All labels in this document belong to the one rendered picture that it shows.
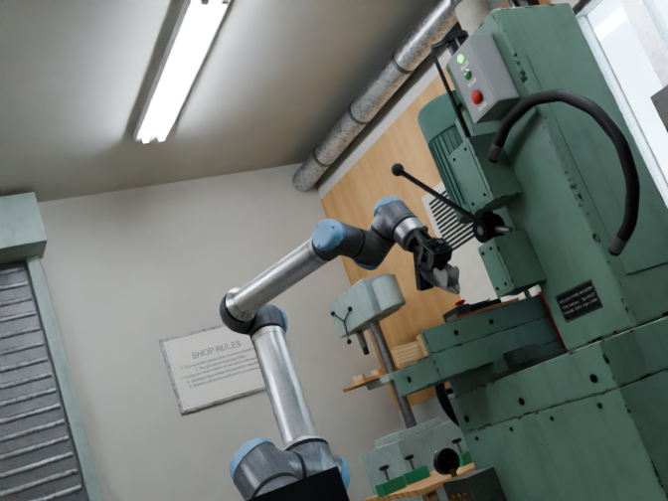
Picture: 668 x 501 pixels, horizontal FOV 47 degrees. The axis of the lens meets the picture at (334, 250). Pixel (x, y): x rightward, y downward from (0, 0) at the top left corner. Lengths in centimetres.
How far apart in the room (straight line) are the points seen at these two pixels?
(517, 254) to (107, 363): 330
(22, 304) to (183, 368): 97
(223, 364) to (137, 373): 51
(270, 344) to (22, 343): 231
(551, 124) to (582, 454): 66
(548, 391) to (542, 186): 42
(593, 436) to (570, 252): 37
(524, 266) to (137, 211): 360
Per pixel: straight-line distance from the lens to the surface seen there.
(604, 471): 161
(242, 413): 477
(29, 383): 456
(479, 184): 170
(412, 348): 175
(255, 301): 243
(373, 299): 424
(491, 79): 167
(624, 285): 159
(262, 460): 217
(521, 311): 188
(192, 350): 476
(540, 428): 171
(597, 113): 150
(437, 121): 199
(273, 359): 250
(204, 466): 466
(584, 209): 161
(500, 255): 168
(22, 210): 460
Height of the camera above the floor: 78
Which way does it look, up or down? 13 degrees up
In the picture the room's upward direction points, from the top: 20 degrees counter-clockwise
